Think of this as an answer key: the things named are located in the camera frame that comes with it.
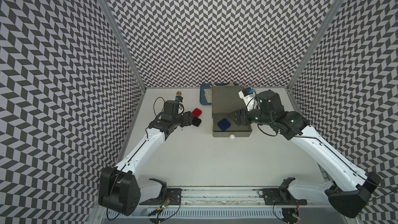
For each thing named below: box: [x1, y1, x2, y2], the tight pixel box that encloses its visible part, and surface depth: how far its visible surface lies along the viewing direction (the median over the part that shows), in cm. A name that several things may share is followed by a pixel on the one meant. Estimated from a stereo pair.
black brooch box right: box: [191, 117, 202, 128], surface depth 102 cm
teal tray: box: [199, 82, 225, 106], surface depth 121 cm
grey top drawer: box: [211, 111, 253, 140], surface depth 80 cm
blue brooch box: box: [217, 118, 232, 132], surface depth 83 cm
